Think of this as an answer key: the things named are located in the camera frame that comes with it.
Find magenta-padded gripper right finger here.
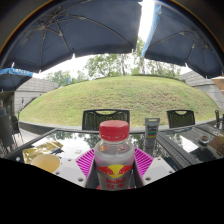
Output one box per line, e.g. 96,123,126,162
132,147,175,190

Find large navy patio umbrella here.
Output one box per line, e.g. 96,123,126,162
0,0,143,74

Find navy umbrella with light-blue edge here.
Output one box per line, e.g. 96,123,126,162
141,1,224,79

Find black mesh patio chair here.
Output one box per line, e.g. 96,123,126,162
81,108,131,132
166,109,196,129

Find person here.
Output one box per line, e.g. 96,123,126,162
0,99,8,118

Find grey tube with coloured label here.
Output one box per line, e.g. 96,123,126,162
143,117,161,158

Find crumpled yellow foil packet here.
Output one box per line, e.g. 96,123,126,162
22,140,64,164

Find dark wicker chair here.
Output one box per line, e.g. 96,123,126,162
0,115,16,156
10,114,24,144

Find blue umbrella with white print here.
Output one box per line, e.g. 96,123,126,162
0,67,34,92

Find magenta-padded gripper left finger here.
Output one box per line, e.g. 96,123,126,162
53,148,98,190

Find red-capped clear drink bottle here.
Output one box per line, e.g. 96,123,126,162
94,119,136,191

